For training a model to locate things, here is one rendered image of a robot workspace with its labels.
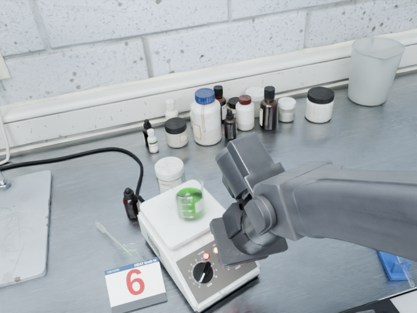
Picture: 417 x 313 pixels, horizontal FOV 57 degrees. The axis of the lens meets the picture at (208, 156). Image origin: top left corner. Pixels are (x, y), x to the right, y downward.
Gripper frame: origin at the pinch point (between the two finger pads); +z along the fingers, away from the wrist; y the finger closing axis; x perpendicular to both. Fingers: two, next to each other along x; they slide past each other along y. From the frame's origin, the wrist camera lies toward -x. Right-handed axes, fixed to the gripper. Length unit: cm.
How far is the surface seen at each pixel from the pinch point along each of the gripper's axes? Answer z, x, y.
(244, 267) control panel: 1.4, 3.1, -1.6
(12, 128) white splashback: 30, -44, 37
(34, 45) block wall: 15, -57, 28
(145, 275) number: 6.6, 0.2, 13.7
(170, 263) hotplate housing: 1.9, -0.2, 10.0
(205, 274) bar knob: -0.3, 2.9, 5.5
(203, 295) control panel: 1.4, 5.8, 6.1
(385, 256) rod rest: -1.8, 7.0, -25.6
